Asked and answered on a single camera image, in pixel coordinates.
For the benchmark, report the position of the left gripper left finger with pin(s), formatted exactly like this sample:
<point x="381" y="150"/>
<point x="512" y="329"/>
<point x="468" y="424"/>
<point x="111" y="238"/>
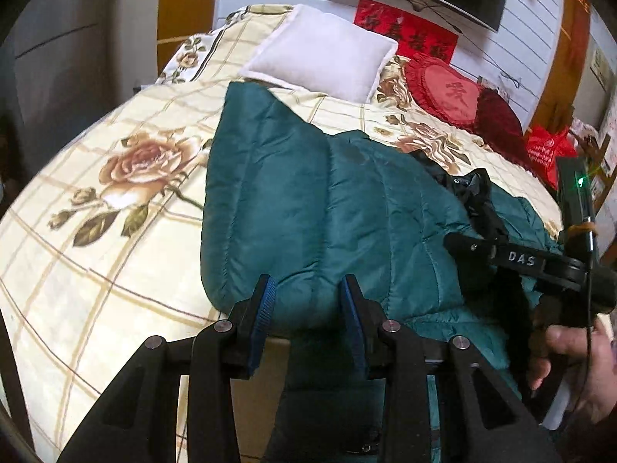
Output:
<point x="228" y="349"/>

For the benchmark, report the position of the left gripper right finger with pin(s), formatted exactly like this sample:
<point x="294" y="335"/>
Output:
<point x="385" y="349"/>

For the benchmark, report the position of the dark green down jacket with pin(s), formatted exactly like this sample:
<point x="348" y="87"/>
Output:
<point x="308" y="208"/>

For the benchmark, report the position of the person's right hand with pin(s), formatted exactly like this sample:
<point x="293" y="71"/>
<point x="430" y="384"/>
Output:
<point x="592" y="358"/>

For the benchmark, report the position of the wooden chair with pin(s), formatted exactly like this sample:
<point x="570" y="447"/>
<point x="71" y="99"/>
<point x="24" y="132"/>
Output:
<point x="600" y="175"/>

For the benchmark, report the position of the red shopping bag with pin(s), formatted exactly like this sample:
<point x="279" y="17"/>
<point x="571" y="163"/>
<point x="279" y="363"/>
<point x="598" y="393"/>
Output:
<point x="544" y="148"/>

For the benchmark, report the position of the floral plaid bed cover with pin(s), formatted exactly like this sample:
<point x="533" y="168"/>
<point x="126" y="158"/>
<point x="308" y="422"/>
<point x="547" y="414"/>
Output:
<point x="102" y="248"/>

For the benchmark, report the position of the dark red velvet cushion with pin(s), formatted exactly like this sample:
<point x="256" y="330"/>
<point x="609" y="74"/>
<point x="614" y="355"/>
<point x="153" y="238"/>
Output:
<point x="500" y="128"/>

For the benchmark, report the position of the red heart-shaped cushion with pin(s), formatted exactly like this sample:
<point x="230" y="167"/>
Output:
<point x="442" y="91"/>

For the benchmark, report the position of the red banner with characters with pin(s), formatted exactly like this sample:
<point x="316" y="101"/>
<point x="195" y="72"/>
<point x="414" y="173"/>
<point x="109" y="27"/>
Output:
<point x="413" y="34"/>

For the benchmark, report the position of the white square pillow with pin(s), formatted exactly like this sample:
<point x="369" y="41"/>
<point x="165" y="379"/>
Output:
<point x="321" y="52"/>

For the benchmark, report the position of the grey refrigerator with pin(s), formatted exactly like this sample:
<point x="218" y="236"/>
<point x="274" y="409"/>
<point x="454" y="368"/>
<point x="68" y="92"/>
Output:
<point x="55" y="81"/>

